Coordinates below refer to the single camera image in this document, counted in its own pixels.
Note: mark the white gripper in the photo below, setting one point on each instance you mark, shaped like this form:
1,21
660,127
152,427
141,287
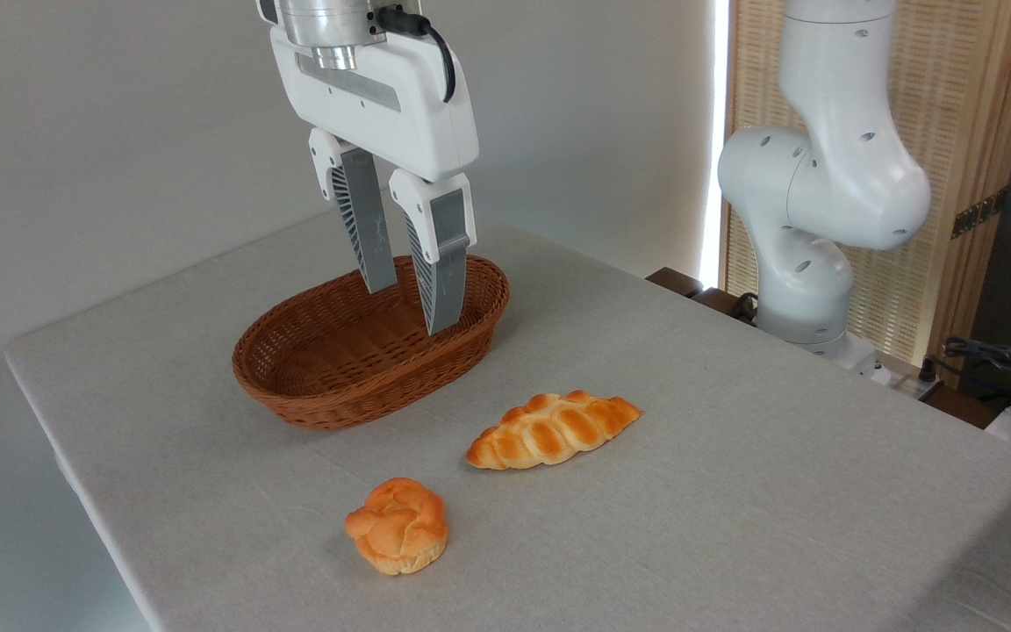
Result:
409,123

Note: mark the long braided bread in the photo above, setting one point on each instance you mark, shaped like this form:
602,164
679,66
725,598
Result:
549,430

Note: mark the round knotted bread roll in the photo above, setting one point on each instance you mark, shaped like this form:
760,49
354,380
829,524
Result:
400,527

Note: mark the brown wicker basket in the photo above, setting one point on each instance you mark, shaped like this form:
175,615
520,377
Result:
295,369

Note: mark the dark wooden furniture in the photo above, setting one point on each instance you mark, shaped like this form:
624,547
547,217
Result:
677,281

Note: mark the grey tablecloth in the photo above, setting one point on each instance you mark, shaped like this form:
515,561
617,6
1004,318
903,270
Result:
734,509

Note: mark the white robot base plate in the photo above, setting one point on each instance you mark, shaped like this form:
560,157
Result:
856,355

